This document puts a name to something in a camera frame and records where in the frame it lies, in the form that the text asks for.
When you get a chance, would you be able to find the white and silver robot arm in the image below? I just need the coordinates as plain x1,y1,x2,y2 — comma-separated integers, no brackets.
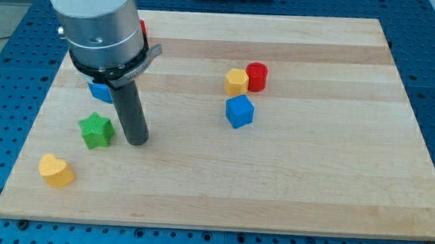
50,0,144,69

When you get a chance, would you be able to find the red block behind arm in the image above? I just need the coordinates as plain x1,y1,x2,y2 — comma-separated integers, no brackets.
140,20,147,36

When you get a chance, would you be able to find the yellow heart block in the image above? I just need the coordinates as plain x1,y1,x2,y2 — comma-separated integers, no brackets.
39,153,75,188

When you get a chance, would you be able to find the blue cube block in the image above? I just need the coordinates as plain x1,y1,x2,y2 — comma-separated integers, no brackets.
225,94,255,128

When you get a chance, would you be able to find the yellow hexagon block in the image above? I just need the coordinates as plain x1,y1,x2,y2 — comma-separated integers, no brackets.
224,69,249,97

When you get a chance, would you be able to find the light wooden board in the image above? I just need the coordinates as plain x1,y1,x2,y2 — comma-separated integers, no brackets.
0,10,435,241

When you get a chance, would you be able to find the red cylinder block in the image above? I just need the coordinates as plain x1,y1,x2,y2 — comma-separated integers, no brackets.
245,62,268,92

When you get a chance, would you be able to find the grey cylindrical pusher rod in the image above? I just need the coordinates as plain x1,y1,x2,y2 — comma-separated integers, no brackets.
109,82,150,146

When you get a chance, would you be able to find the black clamp with metal lever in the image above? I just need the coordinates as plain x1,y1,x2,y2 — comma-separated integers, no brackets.
68,33,163,88

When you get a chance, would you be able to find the green star block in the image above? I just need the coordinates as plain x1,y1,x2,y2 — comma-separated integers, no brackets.
78,112,115,149

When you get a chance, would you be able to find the blue block behind rod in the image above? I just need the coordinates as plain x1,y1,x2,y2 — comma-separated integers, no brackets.
88,82,113,104

